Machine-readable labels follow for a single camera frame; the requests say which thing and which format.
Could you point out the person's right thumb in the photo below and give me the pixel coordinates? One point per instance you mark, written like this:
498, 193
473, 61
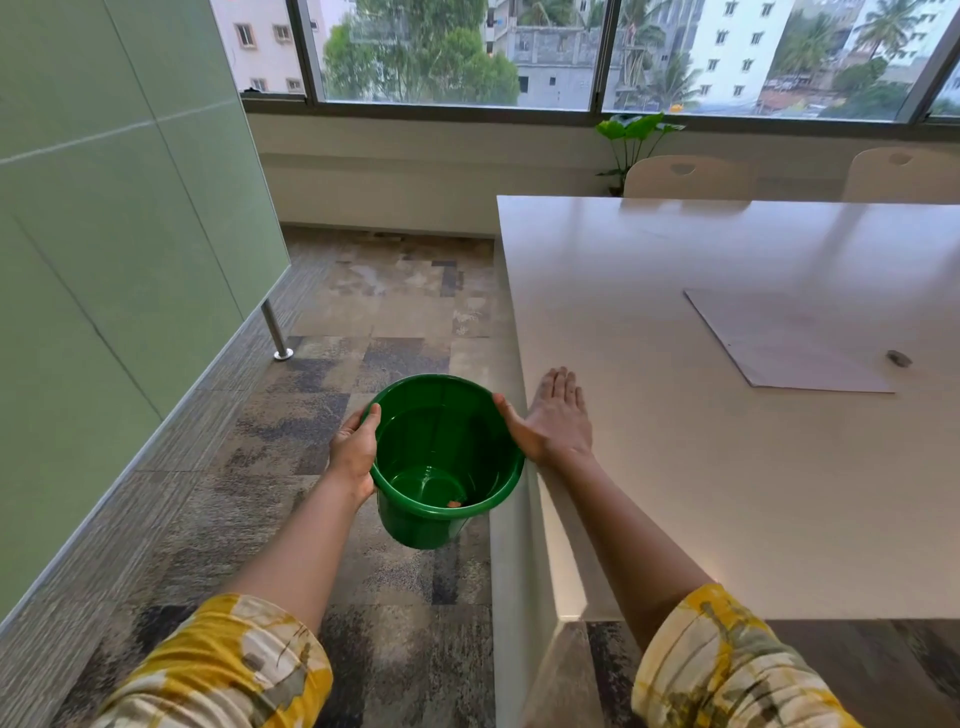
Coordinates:
510, 420

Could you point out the person's right little finger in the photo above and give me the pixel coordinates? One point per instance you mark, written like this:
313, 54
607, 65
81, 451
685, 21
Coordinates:
580, 401

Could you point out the person's right hand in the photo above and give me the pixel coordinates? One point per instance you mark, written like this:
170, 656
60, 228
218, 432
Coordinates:
556, 429

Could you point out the green glass partition panel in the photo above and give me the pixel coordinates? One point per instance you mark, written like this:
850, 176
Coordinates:
112, 262

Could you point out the green plastic bucket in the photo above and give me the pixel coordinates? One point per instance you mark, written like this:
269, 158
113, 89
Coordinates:
420, 517

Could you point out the metal partition post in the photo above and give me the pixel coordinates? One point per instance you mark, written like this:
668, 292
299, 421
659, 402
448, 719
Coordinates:
275, 334

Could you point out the person's right yellow patterned sleeve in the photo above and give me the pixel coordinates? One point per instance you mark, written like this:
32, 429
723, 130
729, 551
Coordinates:
720, 667

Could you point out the grey paper sheet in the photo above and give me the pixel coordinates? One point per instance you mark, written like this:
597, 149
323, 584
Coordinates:
780, 341

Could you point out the person's left forearm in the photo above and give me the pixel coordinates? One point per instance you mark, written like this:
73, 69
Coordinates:
300, 551

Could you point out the person's right forearm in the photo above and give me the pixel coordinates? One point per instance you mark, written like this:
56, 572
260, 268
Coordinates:
630, 540

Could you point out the person's right middle finger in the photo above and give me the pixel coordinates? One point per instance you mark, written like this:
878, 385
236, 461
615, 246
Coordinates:
558, 385

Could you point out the person's left yellow patterned sleeve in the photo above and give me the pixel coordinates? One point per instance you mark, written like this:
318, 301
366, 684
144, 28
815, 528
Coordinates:
225, 667

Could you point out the dark window frame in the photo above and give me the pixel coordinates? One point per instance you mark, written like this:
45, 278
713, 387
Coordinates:
607, 60

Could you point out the green leafy potted plant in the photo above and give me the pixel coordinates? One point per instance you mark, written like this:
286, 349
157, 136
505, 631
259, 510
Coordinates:
634, 131

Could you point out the person's left hand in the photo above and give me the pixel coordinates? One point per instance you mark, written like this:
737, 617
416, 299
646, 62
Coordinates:
351, 454

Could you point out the person's left thumb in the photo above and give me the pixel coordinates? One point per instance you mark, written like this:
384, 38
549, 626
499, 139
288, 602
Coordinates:
370, 424

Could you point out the beige chair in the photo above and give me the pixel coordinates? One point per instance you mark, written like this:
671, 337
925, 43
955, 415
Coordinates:
686, 184
900, 180

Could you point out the person's yellow patterned sleeve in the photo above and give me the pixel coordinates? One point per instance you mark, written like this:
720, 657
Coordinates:
720, 667
225, 667

